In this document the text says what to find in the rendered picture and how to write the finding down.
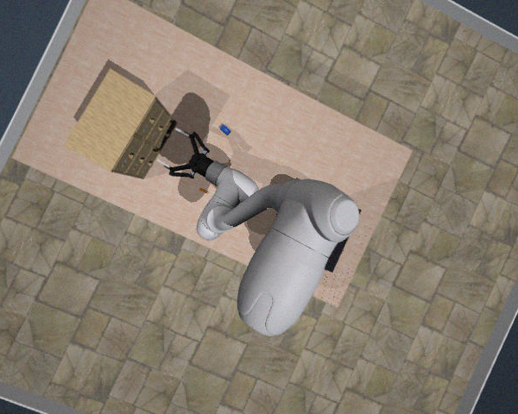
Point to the tan wooden drawer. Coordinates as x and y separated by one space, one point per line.
147 122
128 155
140 158
160 124
165 134
148 162

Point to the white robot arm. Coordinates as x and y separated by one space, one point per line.
285 270

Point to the dark brown wooden chest of drawers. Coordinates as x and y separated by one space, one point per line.
110 121

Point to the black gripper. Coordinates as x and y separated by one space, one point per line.
198 163

